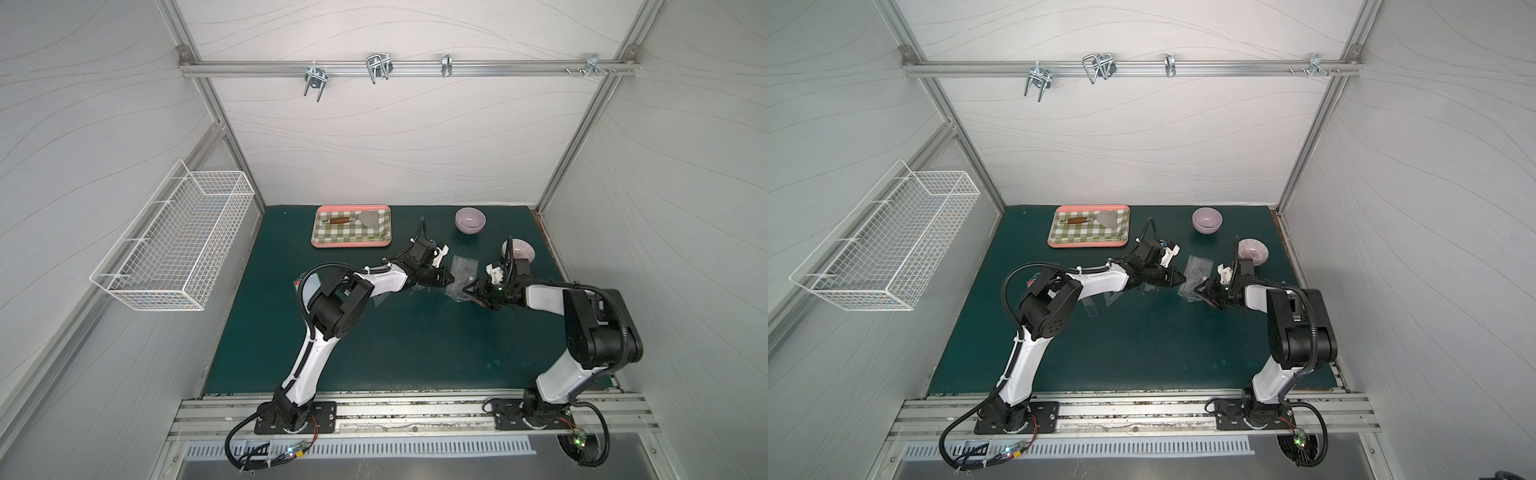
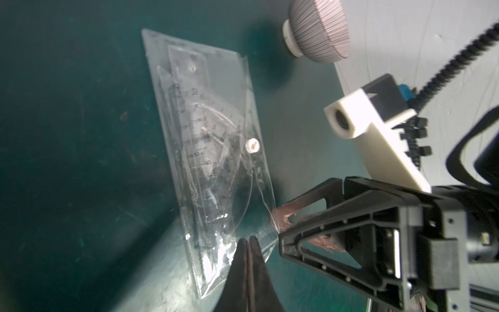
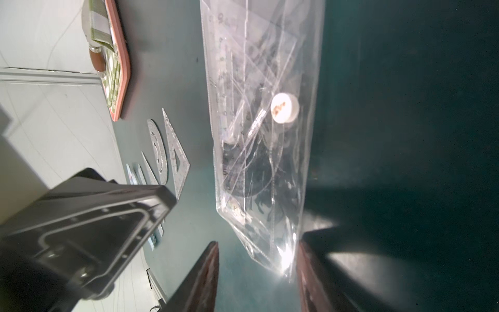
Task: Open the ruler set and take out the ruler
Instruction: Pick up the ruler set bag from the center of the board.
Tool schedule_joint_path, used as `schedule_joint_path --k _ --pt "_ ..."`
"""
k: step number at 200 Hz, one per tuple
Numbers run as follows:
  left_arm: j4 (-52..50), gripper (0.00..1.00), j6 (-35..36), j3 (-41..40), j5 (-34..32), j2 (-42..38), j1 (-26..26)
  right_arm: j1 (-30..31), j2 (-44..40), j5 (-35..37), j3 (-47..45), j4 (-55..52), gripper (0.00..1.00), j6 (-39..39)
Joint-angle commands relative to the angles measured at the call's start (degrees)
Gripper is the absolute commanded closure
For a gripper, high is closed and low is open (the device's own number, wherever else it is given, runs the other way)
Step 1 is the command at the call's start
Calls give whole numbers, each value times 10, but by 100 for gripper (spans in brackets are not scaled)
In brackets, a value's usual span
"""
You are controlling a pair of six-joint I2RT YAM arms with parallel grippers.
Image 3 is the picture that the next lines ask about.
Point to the clear triangle set square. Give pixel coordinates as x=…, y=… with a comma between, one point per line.
x=178, y=158

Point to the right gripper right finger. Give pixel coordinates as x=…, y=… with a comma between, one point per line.
x=318, y=291

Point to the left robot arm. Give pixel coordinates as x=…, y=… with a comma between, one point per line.
x=73, y=242

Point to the green checked cloth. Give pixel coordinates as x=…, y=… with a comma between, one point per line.
x=101, y=33

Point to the clear protractor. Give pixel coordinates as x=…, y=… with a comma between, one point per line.
x=159, y=151

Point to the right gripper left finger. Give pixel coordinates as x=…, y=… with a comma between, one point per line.
x=198, y=290

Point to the pink plastic tray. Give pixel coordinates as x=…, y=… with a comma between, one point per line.
x=122, y=55

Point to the clear large set square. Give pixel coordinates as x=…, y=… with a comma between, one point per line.
x=151, y=175

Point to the clear straight ruler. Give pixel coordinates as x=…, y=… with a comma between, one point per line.
x=135, y=177

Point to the wooden handled metal spatula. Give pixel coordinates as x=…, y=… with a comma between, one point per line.
x=95, y=51

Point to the blue ruler set package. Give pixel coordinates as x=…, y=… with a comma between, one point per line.
x=155, y=238

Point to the clear plastic pouch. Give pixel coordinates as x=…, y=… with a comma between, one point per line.
x=262, y=62

